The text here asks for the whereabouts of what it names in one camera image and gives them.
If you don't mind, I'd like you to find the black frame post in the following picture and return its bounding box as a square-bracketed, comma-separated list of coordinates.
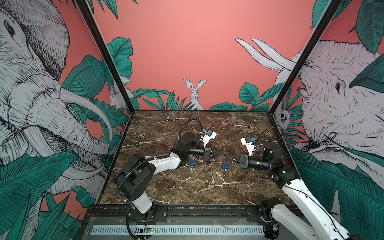
[75, 0, 135, 114]
[269, 0, 342, 115]

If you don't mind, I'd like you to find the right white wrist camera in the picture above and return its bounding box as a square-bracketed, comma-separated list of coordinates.
[241, 137, 256, 157]

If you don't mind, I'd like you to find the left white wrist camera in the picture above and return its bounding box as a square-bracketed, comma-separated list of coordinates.
[201, 130, 217, 148]

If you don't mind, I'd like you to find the white slotted cable duct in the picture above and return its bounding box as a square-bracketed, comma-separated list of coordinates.
[91, 225, 264, 236]

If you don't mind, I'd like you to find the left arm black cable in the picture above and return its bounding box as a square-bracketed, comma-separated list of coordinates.
[178, 117, 205, 140]

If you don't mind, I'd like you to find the black front mounting rail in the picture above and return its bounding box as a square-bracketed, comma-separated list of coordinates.
[83, 204, 266, 224]

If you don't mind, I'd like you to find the right black frame post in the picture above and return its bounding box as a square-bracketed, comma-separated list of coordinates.
[269, 0, 342, 115]

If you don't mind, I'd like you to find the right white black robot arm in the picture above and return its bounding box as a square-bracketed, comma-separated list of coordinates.
[226, 138, 361, 240]

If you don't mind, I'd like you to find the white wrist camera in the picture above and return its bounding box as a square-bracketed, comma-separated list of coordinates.
[201, 130, 217, 148]
[241, 137, 256, 157]

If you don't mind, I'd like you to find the left black frame post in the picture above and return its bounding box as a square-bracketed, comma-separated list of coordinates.
[75, 0, 135, 114]

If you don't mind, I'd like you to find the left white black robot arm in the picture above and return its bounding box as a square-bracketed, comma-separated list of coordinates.
[114, 130, 217, 215]

